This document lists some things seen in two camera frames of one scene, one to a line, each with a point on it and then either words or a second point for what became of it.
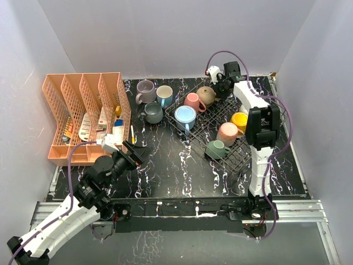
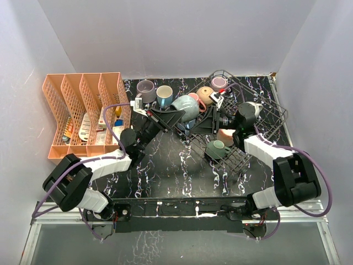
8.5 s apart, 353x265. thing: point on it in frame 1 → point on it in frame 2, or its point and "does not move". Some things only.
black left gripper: x=138 y=153 → x=164 y=120
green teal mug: x=216 y=149 does not move
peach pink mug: x=228 y=133 does not move
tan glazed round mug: x=207 y=95 does not move
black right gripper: x=219 y=95 → x=208 y=125
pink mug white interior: x=192 y=99 does not move
